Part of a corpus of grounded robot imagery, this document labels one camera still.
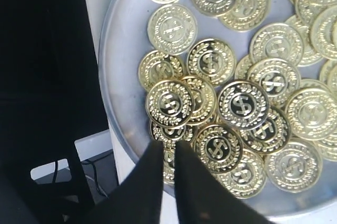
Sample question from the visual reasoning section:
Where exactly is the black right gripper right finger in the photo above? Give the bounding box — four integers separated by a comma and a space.
174, 141, 271, 224

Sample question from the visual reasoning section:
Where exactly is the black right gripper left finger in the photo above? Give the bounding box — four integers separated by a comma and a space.
73, 142, 163, 223

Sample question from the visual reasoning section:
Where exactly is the gold dollar coin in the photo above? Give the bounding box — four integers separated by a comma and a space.
145, 80, 194, 128

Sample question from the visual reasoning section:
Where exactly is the round silver metal plate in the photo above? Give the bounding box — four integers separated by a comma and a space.
99, 0, 336, 223

